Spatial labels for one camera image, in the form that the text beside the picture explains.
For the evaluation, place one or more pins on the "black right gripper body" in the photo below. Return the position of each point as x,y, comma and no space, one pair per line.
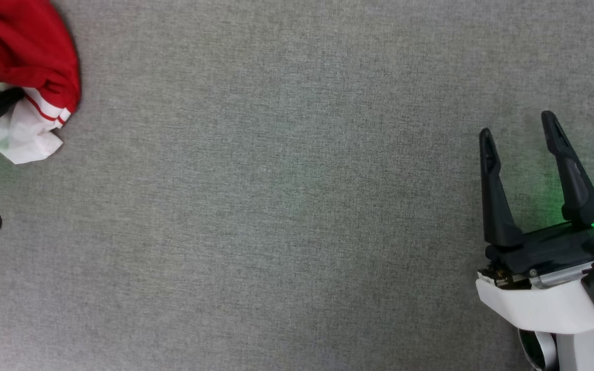
555,250

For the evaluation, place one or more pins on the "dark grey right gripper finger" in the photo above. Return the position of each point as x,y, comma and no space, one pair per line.
573,180
494,206

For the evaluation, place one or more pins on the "red and white jersey garment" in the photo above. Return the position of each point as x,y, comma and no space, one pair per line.
18,41

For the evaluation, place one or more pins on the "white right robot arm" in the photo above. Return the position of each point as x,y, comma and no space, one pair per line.
591,353

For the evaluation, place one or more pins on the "grey fabric sofa cushion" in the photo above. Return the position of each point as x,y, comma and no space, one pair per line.
276,206

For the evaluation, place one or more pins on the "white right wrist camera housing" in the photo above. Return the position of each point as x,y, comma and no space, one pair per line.
539,306

